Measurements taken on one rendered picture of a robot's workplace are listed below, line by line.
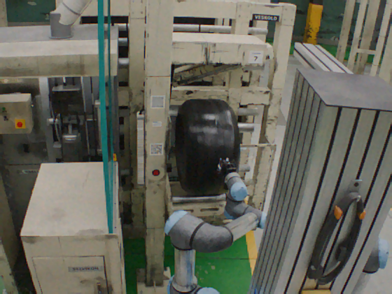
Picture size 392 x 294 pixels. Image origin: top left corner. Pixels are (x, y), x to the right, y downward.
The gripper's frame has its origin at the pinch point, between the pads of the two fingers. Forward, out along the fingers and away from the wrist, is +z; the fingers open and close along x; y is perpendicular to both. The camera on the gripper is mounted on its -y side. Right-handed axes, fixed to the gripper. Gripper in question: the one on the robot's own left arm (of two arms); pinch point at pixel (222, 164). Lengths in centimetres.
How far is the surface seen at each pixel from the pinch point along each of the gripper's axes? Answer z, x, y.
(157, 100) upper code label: 17.5, 32.9, 31.0
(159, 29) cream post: 13, 33, 70
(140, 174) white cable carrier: 24, 43, -16
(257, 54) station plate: 41, -29, 53
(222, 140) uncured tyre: 4.7, -0.9, 12.1
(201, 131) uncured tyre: 7.7, 10.6, 16.5
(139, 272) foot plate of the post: 50, 45, -117
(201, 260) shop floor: 60, -7, -118
